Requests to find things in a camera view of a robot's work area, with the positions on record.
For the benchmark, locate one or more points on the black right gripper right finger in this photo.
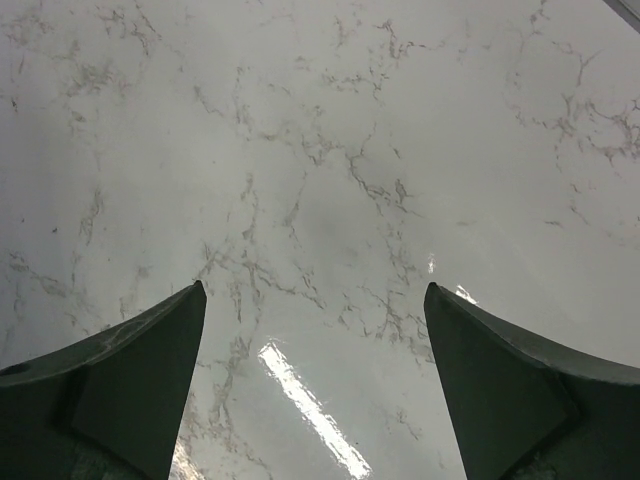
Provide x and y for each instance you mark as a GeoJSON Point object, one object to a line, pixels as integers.
{"type": "Point", "coordinates": [525, 407]}

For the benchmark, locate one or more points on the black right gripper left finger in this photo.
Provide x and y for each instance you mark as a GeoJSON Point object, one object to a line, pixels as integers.
{"type": "Point", "coordinates": [106, 407]}

